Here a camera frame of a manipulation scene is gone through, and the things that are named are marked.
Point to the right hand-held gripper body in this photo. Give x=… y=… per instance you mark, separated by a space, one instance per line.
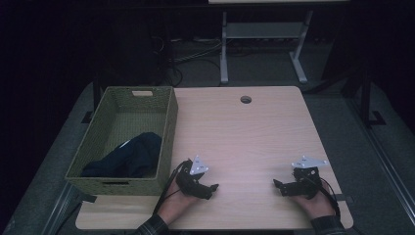
x=305 y=186

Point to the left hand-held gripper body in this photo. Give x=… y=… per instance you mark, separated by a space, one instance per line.
x=191 y=184

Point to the dark navy garment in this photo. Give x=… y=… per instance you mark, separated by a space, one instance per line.
x=130 y=156

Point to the green woven basket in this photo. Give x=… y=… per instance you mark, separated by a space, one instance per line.
x=143 y=107

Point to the person's right hand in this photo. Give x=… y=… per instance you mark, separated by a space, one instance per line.
x=314 y=205

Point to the person's left hand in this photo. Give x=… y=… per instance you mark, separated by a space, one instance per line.
x=177 y=204

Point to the grey tape strip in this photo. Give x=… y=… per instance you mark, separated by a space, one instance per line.
x=342 y=197

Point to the black metal stand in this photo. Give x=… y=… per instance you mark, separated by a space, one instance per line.
x=95 y=98
x=367 y=98

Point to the metal floor rail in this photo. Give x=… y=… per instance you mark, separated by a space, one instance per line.
x=60 y=209
x=381 y=153

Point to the white metal desk frame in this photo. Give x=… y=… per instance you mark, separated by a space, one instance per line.
x=261 y=30

